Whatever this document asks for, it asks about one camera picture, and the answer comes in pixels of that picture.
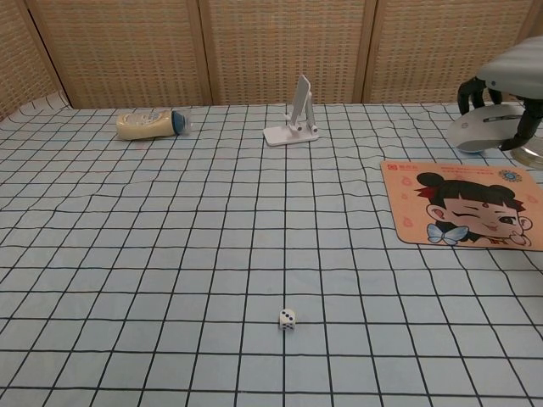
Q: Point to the white die with blue dots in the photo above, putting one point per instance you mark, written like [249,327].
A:
[286,318]

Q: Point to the pink cartoon girl mouse pad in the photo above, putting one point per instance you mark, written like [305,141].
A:
[462,203]

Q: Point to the woven bamboo screen panel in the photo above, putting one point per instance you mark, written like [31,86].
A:
[424,51]
[17,55]
[284,38]
[533,19]
[123,51]

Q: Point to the cream bottle with blue cap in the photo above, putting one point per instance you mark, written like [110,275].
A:
[142,125]

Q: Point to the right grey and black robot hand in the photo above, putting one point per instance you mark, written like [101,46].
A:
[515,70]

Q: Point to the light blue checked tablecloth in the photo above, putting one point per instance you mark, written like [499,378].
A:
[237,254]

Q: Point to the white folding phone stand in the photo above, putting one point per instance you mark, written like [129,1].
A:
[290,135]

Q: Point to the white and grey computer mouse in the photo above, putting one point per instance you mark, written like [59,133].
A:
[479,127]

